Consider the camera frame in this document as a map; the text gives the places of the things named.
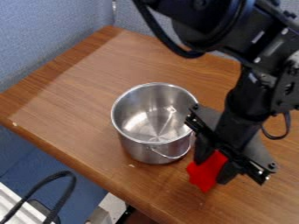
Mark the black cable loop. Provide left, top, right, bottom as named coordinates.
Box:
left=0, top=171, right=78, bottom=224

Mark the red plastic block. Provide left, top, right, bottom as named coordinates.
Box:
left=185, top=150, right=228, bottom=193

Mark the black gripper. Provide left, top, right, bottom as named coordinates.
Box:
left=185, top=104, right=276, bottom=185

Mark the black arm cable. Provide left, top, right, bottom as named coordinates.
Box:
left=259, top=110, right=292, bottom=141

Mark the metal pot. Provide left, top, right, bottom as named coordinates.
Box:
left=110, top=82, right=197, bottom=165

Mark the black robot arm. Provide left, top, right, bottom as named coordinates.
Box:
left=132, top=0, right=299, bottom=190

